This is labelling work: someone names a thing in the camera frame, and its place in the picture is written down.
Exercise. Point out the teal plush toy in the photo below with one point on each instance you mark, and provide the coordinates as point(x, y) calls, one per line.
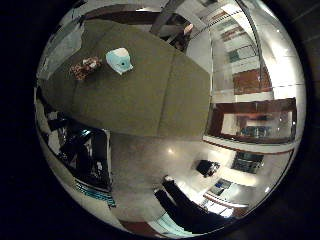
point(119, 61)

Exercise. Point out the brown spotted plush toy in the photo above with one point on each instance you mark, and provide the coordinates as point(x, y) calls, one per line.
point(83, 69)

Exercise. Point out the olive green table cloth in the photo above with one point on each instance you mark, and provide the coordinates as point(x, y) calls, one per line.
point(140, 100)

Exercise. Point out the brown wooden framed cabinet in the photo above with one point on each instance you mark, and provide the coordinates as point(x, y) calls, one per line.
point(218, 121)

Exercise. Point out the seated person at table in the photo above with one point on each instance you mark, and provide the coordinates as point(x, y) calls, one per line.
point(181, 41)

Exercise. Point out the dark screen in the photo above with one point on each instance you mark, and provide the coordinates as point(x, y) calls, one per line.
point(247, 162)

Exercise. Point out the teal striped crate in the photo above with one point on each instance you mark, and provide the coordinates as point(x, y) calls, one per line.
point(96, 194)

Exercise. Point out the grey metal beam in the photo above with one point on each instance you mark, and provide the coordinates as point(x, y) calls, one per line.
point(165, 18)

